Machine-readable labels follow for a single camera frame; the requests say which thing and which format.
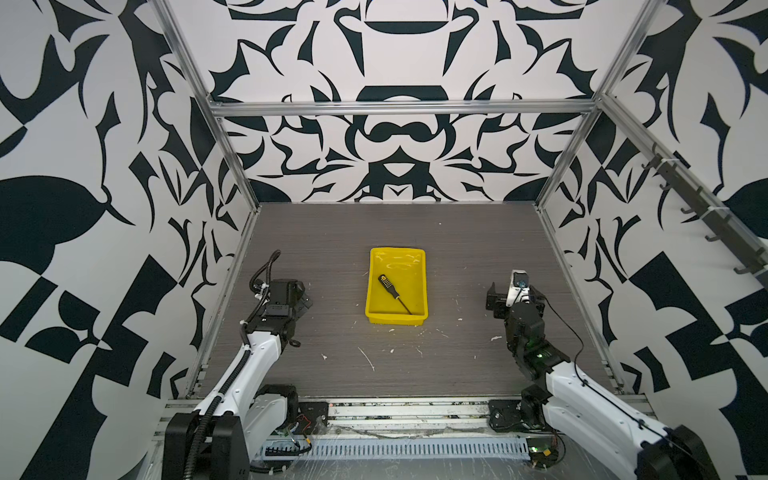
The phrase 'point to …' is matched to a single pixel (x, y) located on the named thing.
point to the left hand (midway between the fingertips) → (289, 300)
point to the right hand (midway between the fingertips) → (515, 283)
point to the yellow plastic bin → (406, 269)
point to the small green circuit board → (543, 451)
